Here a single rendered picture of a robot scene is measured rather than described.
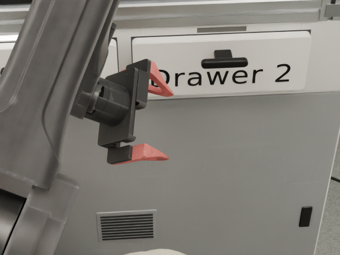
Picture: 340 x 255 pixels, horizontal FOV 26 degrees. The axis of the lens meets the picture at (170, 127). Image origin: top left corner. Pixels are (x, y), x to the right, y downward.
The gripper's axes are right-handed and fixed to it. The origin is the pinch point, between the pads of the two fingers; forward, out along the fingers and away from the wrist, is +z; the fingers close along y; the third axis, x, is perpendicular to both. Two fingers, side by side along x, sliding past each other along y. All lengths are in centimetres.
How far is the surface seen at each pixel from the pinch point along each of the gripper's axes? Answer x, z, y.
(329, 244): -43, 106, -4
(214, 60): -0.1, 9.7, -13.6
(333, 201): -47, 113, -18
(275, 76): 2.1, 22.4, -14.8
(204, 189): -22.8, 33.1, -0.8
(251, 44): 3.0, 14.9, -17.5
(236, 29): 1.8, 12.3, -19.6
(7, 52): -22.8, -13.8, -12.5
